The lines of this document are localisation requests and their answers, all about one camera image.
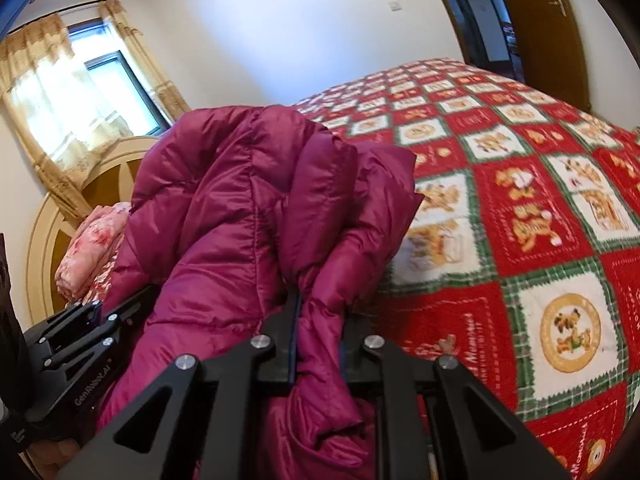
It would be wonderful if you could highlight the brown wooden door frame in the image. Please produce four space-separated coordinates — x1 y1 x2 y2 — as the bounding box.
421 0 483 67

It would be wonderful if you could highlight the cream wooden headboard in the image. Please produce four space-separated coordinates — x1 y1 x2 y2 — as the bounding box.
26 135 167 328

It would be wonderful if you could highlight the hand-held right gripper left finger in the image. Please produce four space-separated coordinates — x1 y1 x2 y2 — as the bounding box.
57 292 303 480

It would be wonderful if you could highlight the beige patterned curtain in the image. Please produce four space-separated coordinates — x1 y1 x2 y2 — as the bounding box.
0 12 94 226
97 0 192 128

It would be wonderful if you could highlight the brown wooden door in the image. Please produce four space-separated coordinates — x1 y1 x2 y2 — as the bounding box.
487 0 594 114

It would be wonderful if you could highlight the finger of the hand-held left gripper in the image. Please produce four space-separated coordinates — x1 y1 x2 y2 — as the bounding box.
36 301 104 348
44 285 162 368

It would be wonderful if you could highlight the window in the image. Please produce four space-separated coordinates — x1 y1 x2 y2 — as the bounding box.
66 19 174 137

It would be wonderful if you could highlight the magenta puffer jacket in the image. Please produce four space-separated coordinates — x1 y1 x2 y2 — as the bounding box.
97 105 426 480

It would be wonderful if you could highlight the red printed patchwork quilt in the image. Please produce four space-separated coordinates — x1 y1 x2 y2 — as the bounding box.
290 57 640 480

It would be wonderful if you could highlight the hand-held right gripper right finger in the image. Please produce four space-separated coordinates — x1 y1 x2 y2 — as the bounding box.
340 310 571 480

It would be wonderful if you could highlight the pink floral folded blanket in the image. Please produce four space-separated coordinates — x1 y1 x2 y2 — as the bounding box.
54 201 132 307

